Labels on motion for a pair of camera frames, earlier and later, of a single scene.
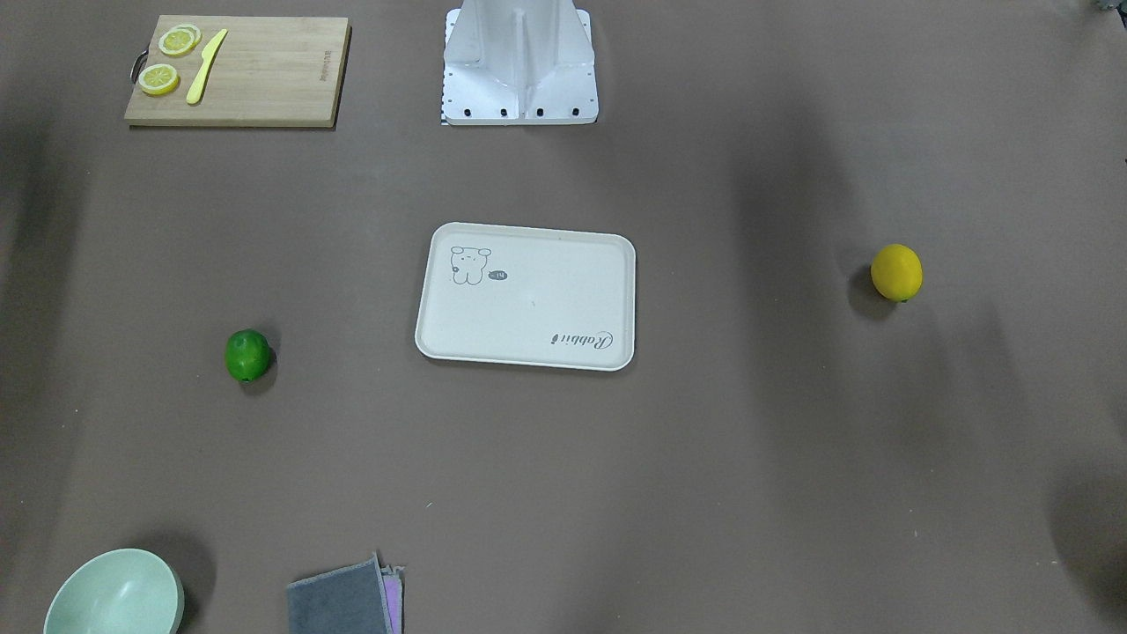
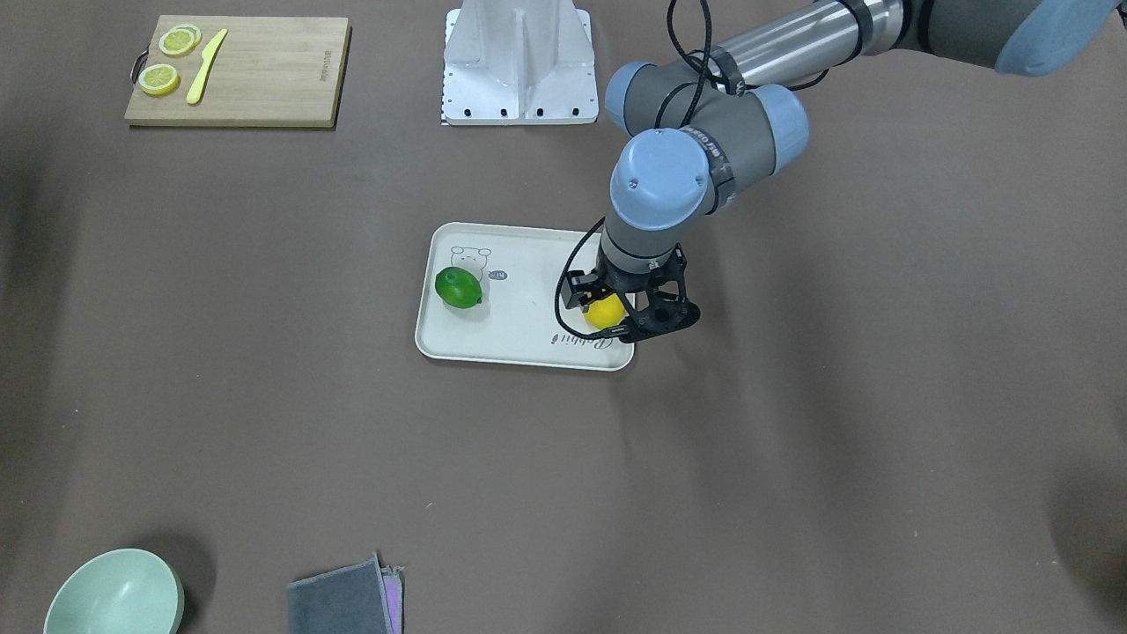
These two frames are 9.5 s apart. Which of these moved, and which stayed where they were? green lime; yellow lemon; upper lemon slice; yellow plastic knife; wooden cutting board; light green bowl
Moved: green lime; yellow lemon
Stayed: yellow plastic knife; wooden cutting board; upper lemon slice; light green bowl
